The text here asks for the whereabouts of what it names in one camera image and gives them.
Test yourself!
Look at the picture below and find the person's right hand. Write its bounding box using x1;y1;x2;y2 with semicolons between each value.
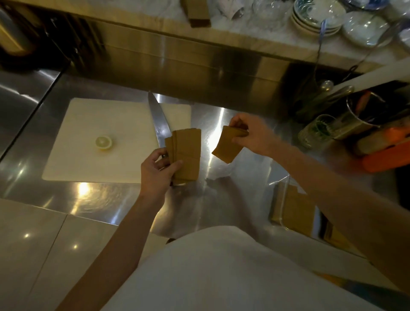
229;112;283;157

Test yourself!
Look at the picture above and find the person's left hand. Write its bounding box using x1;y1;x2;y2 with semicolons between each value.
140;148;184;206

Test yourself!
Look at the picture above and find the single brown paper napkin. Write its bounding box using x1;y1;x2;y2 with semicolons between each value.
211;125;249;164

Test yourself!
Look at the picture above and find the bunch of brown paper napkins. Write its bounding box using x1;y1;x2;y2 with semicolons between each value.
165;128;202;186

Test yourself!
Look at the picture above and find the person's left forearm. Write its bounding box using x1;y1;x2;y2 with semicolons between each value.
55;196;168;311

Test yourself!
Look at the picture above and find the person's right forearm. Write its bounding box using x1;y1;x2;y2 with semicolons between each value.
272;140;410;296

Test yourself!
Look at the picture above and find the large kitchen knife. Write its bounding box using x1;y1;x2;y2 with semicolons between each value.
147;91;174;159

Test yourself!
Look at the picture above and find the white cutting board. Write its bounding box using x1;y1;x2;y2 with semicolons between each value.
41;97;192;184

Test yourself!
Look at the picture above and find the glass jar with herbs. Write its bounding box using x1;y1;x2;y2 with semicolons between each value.
297;114;337;150

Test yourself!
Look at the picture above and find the lemon half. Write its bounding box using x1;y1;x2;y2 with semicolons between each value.
95;136;113;151

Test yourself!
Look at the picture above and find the clear box of brown napkins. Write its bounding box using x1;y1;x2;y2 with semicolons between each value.
270;180;322;238

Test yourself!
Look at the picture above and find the metal spoon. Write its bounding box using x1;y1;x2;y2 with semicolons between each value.
315;80;355;108

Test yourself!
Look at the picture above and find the person's white shirt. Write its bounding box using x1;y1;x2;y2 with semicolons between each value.
102;226;386;311

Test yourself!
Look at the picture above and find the steel utensil container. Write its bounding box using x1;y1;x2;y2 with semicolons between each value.
333;91;390;140

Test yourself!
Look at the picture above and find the clear glass bowl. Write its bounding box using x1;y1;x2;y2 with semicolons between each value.
251;0;294;31

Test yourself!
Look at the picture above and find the stack of brown napkins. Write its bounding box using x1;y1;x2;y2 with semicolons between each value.
180;0;212;28

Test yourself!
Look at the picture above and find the stack of white plates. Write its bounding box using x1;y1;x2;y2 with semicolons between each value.
290;0;347;36

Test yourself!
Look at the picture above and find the orange plastic container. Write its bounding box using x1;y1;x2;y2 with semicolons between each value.
362;126;410;174

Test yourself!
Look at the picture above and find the white patterned bowl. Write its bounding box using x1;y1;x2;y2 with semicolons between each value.
341;11;393;49

